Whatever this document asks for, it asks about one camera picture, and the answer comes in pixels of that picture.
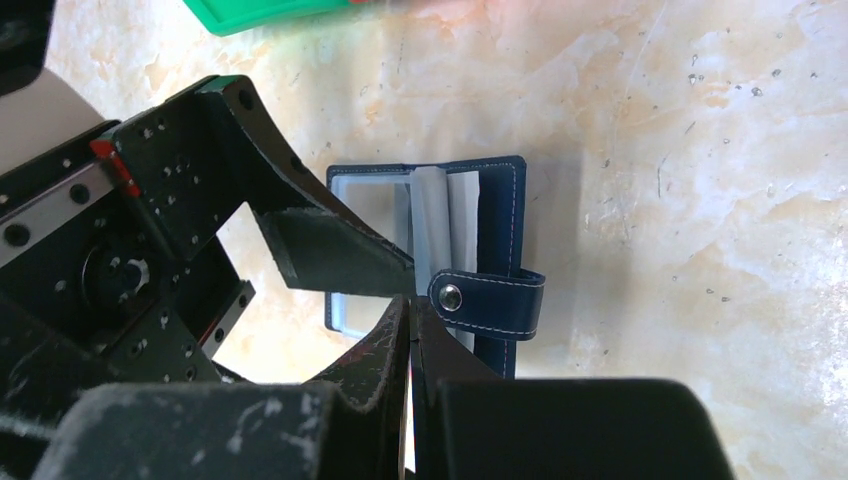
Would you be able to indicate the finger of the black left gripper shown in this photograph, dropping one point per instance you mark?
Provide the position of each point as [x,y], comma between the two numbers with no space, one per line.
[316,241]

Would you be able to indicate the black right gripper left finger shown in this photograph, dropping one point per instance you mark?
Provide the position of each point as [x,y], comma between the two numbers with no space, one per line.
[347,422]

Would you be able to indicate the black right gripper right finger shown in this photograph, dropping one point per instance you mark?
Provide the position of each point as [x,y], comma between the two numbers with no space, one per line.
[469,423]

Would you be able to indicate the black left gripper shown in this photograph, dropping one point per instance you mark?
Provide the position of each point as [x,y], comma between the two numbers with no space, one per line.
[86,297]

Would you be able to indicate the navy blue card holder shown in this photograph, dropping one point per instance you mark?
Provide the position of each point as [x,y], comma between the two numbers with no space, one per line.
[462,223]

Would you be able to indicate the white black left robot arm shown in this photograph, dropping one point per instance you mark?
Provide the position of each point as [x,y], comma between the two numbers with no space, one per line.
[164,161]

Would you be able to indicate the green plastic bin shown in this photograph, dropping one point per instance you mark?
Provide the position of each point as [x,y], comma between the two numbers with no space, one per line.
[228,17]

